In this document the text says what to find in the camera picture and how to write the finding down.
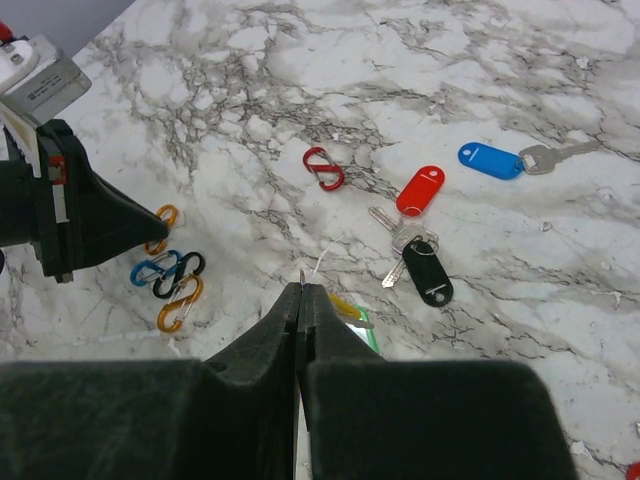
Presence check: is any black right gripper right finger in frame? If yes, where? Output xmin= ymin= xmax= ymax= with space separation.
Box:
xmin=298 ymin=284 xmax=577 ymax=479

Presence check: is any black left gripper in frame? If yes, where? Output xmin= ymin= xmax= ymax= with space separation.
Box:
xmin=1 ymin=119 xmax=169 ymax=283

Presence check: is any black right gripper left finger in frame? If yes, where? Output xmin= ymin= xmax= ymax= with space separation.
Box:
xmin=1 ymin=283 xmax=301 ymax=479

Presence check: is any green key tag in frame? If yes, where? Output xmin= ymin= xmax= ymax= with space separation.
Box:
xmin=348 ymin=306 xmax=380 ymax=353

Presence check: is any blue S carabiner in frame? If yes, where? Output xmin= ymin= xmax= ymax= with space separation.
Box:
xmin=129 ymin=250 xmax=183 ymax=287

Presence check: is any yellow key tag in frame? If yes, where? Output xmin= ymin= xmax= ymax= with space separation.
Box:
xmin=329 ymin=293 xmax=361 ymax=320

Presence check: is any red key tag white label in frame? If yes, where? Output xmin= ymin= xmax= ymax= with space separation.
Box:
xmin=625 ymin=462 xmax=640 ymax=480

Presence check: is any orange S carabiner upper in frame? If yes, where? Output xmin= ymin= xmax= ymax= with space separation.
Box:
xmin=143 ymin=203 xmax=180 ymax=256

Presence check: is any orange s carabiner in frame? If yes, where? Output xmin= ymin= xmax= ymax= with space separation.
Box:
xmin=143 ymin=203 xmax=180 ymax=256
xmin=156 ymin=274 xmax=204 ymax=334

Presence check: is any orange S carabiner lower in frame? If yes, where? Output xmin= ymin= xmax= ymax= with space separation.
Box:
xmin=156 ymin=274 xmax=204 ymax=334

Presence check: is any black S carabiner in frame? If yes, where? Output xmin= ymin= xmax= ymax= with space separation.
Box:
xmin=152 ymin=251 xmax=206 ymax=300

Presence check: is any silver key under black tag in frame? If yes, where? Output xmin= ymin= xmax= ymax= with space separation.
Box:
xmin=381 ymin=258 xmax=405 ymax=288

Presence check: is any black key tag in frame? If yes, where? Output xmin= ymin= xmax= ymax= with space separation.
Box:
xmin=402 ymin=238 xmax=454 ymax=308

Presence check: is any silver key on solid red tag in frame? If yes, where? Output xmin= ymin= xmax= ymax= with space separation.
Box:
xmin=368 ymin=207 xmax=438 ymax=254

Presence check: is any solid red key tag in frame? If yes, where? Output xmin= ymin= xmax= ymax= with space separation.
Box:
xmin=395 ymin=165 xmax=446 ymax=217

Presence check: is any red S carabiner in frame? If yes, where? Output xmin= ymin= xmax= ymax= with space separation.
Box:
xmin=302 ymin=146 xmax=345 ymax=192

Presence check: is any blue key tag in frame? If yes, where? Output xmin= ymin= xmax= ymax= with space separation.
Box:
xmin=457 ymin=142 xmax=524 ymax=180

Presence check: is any silver key on blue tag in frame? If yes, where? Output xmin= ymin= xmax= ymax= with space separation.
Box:
xmin=519 ymin=140 xmax=601 ymax=175

